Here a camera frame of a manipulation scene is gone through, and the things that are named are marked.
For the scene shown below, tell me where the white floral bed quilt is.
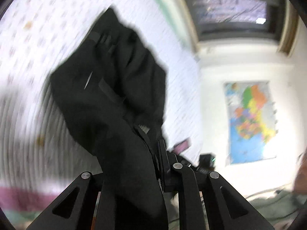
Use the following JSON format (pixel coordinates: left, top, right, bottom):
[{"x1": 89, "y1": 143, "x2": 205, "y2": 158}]
[{"x1": 1, "y1": 0, "x2": 203, "y2": 222}]

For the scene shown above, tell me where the green bed sheet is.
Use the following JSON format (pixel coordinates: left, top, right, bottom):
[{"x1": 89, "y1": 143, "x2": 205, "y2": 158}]
[{"x1": 155, "y1": 0, "x2": 195, "y2": 52}]

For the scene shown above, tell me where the black hooded jacket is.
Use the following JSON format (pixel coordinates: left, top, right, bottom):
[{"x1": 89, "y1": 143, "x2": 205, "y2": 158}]
[{"x1": 50, "y1": 8, "x2": 168, "y2": 229}]

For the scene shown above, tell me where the smartphone with pink screen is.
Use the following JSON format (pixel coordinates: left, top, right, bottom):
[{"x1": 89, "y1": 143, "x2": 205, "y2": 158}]
[{"x1": 172, "y1": 138, "x2": 191, "y2": 155}]

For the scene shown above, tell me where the dark framed window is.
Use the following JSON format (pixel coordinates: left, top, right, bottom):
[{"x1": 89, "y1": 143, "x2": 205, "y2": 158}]
[{"x1": 182, "y1": 0, "x2": 299, "y2": 55}]

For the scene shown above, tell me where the colourful wall map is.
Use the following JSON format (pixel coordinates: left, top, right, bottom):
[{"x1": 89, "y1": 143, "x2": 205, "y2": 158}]
[{"x1": 223, "y1": 80, "x2": 277, "y2": 164}]

